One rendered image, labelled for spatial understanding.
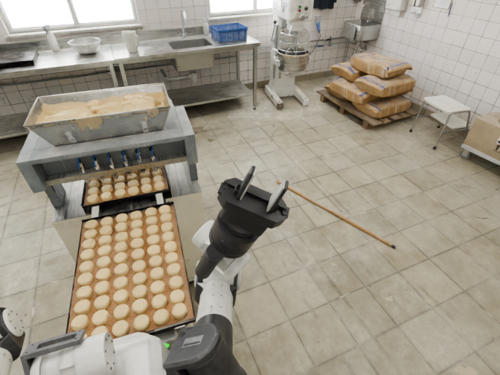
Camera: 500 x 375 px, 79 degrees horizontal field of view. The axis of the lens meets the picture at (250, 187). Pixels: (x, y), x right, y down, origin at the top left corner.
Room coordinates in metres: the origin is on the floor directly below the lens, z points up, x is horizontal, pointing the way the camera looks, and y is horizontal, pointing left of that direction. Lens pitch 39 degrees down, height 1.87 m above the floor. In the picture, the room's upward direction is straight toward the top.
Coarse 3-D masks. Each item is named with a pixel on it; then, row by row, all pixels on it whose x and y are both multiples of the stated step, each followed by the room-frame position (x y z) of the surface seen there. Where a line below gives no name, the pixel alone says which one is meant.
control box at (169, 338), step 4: (168, 332) 0.48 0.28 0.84; (172, 332) 0.48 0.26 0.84; (156, 336) 0.47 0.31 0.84; (160, 336) 0.47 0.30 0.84; (164, 336) 0.47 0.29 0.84; (168, 336) 0.47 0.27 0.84; (172, 336) 0.47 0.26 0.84; (164, 340) 0.46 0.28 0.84; (168, 340) 0.46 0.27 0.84; (172, 340) 0.46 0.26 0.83; (172, 344) 0.46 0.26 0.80; (168, 348) 0.45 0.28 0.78
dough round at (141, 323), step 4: (140, 316) 0.49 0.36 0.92; (144, 316) 0.49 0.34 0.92; (136, 320) 0.48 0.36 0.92; (140, 320) 0.48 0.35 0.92; (144, 320) 0.48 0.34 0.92; (148, 320) 0.48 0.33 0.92; (136, 324) 0.47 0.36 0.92; (140, 324) 0.47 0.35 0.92; (144, 324) 0.47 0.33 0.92; (148, 324) 0.47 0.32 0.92; (136, 328) 0.46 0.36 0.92; (140, 328) 0.45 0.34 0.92; (144, 328) 0.46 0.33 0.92
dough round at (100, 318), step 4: (96, 312) 0.51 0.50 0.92; (100, 312) 0.51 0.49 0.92; (104, 312) 0.51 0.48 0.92; (92, 316) 0.49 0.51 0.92; (96, 316) 0.49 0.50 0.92; (100, 316) 0.49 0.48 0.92; (104, 316) 0.49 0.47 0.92; (108, 316) 0.50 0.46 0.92; (92, 320) 0.48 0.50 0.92; (96, 320) 0.48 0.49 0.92; (100, 320) 0.48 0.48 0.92; (104, 320) 0.48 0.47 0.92; (108, 320) 0.49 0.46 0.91; (96, 324) 0.47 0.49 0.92; (100, 324) 0.47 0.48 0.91; (104, 324) 0.48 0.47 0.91
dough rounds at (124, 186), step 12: (96, 180) 1.21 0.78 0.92; (108, 180) 1.21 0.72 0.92; (120, 180) 1.21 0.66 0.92; (132, 180) 1.21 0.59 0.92; (144, 180) 1.21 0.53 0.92; (156, 180) 1.21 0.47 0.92; (96, 192) 1.12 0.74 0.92; (108, 192) 1.12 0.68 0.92; (120, 192) 1.12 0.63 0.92; (132, 192) 1.12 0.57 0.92; (144, 192) 1.13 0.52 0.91; (84, 204) 1.05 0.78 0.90
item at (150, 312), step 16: (112, 224) 0.92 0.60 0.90; (128, 224) 0.92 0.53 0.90; (144, 224) 0.92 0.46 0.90; (160, 224) 0.92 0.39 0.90; (176, 224) 0.92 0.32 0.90; (96, 240) 0.83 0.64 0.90; (112, 240) 0.83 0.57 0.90; (128, 240) 0.83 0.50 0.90; (144, 240) 0.83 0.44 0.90; (160, 240) 0.83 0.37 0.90; (176, 240) 0.83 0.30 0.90; (96, 256) 0.75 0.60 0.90; (112, 256) 0.75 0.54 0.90; (128, 256) 0.75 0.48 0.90; (80, 272) 0.67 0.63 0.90; (96, 272) 0.67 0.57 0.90; (112, 272) 0.67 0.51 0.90; (128, 272) 0.67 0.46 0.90; (144, 272) 0.67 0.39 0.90; (112, 288) 0.61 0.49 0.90; (128, 288) 0.61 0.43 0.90; (112, 304) 0.55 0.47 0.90; (128, 304) 0.55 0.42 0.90; (112, 320) 0.49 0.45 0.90; (128, 320) 0.49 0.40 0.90; (176, 320) 0.49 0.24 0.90; (112, 336) 0.44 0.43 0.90
